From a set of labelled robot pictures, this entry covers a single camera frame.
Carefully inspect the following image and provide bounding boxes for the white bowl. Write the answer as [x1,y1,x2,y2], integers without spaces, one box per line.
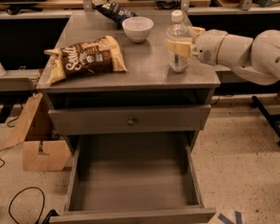
[122,17,154,43]

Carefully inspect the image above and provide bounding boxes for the grey drawer cabinet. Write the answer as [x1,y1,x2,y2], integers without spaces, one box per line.
[35,13,222,224]

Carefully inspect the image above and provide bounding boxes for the clear plastic water bottle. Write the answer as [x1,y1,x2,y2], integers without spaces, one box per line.
[166,10,190,73]

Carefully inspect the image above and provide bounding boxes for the brown yellow chip bag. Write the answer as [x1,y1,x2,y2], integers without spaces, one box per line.
[44,35,127,83]

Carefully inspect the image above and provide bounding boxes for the black floor cable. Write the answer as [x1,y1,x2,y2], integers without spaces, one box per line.
[7,186,46,224]

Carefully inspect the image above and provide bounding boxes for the dark blue chip bag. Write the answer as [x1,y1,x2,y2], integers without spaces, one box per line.
[95,0,137,24]

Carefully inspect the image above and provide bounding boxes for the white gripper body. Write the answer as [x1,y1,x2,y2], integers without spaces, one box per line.
[195,29,228,65]

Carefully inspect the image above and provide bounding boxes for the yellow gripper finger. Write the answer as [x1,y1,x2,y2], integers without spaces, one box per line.
[189,26,205,38]
[166,38,196,58]

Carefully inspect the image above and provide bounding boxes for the black coiled cables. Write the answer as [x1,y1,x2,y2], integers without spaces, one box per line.
[154,0,182,11]

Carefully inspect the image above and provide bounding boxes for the open middle grey drawer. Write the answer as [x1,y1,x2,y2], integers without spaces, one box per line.
[49,133,216,224]

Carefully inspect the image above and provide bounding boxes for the upper grey drawer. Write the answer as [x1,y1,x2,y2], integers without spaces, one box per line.
[49,105,211,135]

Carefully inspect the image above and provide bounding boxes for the wooden board stand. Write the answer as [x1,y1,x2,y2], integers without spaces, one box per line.
[5,93,73,172]

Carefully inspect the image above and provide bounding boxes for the black table leg base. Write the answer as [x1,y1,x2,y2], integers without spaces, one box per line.
[250,95,280,146]

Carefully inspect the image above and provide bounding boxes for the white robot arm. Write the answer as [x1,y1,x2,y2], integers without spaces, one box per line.
[166,27,280,85]

